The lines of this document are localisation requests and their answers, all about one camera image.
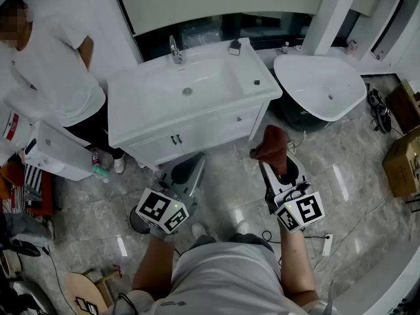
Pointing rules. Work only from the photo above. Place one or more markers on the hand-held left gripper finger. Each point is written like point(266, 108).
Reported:
point(178, 171)
point(196, 179)

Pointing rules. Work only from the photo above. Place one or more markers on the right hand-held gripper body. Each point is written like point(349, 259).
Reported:
point(305, 210)

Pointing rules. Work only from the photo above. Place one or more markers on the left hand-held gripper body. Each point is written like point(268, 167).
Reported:
point(160, 210)

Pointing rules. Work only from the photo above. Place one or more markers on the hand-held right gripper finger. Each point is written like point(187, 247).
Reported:
point(270, 179)
point(300, 172)

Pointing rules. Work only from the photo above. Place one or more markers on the brown cloth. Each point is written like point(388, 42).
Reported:
point(272, 143)

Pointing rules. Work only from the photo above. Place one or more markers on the person's right forearm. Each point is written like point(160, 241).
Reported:
point(297, 264)

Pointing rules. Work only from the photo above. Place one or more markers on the person's left forearm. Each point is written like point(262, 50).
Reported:
point(154, 264)

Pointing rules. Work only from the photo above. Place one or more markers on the person's left hand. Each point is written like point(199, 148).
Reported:
point(162, 236)

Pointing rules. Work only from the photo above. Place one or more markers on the black round stool base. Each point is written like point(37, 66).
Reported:
point(139, 225)

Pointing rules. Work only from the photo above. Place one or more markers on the beige adapter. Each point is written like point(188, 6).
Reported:
point(292, 146)

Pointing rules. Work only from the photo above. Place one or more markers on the white panelled cabinet door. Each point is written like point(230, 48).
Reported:
point(197, 136)

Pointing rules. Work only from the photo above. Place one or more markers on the white power strip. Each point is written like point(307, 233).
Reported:
point(327, 244)

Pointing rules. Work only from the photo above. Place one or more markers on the person's left shoe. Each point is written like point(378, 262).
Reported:
point(198, 231)

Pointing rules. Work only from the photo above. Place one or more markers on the person's shoe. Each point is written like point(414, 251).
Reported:
point(198, 231)
point(242, 227)

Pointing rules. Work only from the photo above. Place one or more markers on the person's left leg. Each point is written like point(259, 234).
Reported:
point(201, 243)

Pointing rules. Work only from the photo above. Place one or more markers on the person's leg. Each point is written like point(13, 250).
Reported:
point(251, 241)
point(201, 243)

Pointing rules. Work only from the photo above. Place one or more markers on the person's right shoe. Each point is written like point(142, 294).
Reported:
point(242, 227)

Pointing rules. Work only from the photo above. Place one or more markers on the person's right leg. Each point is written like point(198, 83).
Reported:
point(251, 241)

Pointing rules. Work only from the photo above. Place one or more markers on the bottle with teal cap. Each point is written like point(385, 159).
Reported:
point(98, 167)

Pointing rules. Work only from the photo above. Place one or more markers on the chrome sink drain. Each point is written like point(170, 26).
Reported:
point(187, 91)

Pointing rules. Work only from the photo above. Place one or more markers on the white tub with green outside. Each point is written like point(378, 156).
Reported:
point(311, 80)

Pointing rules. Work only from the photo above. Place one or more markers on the person's white shirt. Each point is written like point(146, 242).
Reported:
point(226, 281)

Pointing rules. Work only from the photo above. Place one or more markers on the brown cardboard box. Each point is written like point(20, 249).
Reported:
point(400, 166)

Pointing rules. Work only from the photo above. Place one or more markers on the orange box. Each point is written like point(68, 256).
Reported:
point(47, 195)

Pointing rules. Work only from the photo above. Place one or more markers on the round wooden table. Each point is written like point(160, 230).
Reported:
point(78, 290)

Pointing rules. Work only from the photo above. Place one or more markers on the chrome faucet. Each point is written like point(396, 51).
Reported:
point(175, 52)

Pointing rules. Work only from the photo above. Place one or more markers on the white cardboard box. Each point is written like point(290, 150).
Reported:
point(59, 149)

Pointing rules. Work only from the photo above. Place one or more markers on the dark brown box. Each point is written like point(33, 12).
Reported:
point(403, 107)

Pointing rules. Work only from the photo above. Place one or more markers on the small clear bottle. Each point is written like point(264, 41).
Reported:
point(285, 48)

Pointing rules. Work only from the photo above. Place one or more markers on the black white striped box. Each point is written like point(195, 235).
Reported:
point(33, 177)

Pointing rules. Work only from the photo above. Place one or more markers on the white bag with red label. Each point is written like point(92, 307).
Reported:
point(23, 133)

